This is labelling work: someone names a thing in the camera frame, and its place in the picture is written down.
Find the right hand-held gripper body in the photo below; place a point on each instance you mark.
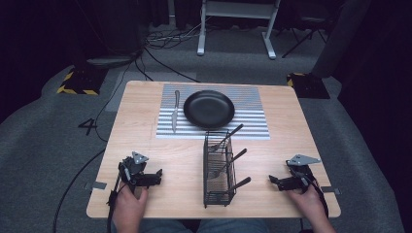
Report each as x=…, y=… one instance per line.
x=301, y=176

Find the grey striped placemat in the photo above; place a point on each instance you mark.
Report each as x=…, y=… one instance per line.
x=256, y=126

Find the black round plate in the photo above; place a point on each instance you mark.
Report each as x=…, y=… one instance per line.
x=209, y=108

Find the dark upright column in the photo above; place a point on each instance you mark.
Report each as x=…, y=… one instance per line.
x=340, y=39

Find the person's legs in jeans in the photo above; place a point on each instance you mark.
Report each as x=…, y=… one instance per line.
x=226, y=226

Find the person's right hand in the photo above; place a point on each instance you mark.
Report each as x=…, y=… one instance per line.
x=309, y=204

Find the white metal desk frame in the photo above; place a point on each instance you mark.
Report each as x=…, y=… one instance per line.
x=238, y=9

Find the black yellow striped stand base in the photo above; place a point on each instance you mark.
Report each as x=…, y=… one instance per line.
x=309, y=86
x=82, y=82

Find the black folding tripod stand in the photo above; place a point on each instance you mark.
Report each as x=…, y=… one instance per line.
x=304, y=35

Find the black stand with grey base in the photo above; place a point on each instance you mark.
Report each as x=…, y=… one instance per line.
x=110, y=61

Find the grey tape strip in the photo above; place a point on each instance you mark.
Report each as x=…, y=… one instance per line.
x=331, y=190
x=97, y=185

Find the silver table knife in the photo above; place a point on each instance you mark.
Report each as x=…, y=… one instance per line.
x=175, y=115

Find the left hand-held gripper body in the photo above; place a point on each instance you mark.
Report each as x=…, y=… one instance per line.
x=134, y=170

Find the person's left hand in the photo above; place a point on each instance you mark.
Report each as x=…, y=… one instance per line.
x=128, y=207

